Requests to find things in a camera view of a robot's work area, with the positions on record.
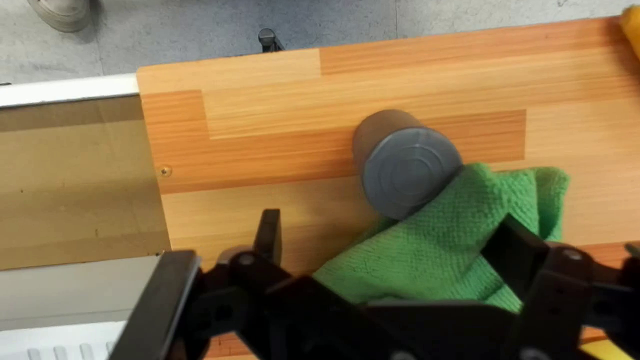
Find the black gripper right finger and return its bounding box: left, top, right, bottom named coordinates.
left=481, top=216, right=596, bottom=314

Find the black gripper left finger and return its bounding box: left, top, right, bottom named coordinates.
left=227, top=207, right=289, bottom=294

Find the green towel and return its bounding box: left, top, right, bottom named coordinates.
left=313, top=164, right=570, bottom=311

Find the white toy sink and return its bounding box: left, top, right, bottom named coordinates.
left=0, top=74, right=168, bottom=360

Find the wooden counter cabinet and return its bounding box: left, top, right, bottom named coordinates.
left=134, top=13, right=640, bottom=360

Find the grey cylinder can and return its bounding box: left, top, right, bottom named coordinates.
left=351, top=110, right=462, bottom=220

